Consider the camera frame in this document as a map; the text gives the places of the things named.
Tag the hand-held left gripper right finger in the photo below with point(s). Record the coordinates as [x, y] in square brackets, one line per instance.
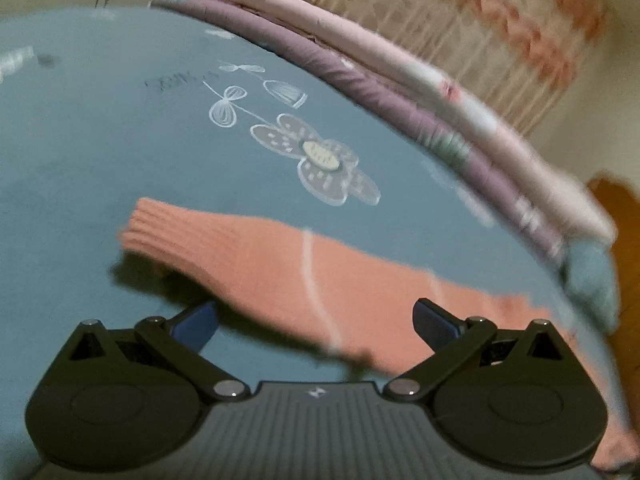
[432, 325]

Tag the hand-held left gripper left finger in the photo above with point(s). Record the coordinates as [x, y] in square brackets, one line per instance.
[197, 322]

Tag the pink striped knit sweater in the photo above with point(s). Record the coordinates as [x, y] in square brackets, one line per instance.
[360, 285]

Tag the blue floral pillow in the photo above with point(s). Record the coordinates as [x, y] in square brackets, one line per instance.
[592, 280]

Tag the wooden headboard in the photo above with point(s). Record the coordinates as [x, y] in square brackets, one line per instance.
[622, 240]

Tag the pink floral quilt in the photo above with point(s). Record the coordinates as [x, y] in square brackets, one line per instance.
[380, 55]

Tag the patterned beige red curtain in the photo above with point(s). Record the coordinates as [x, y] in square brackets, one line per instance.
[450, 25]

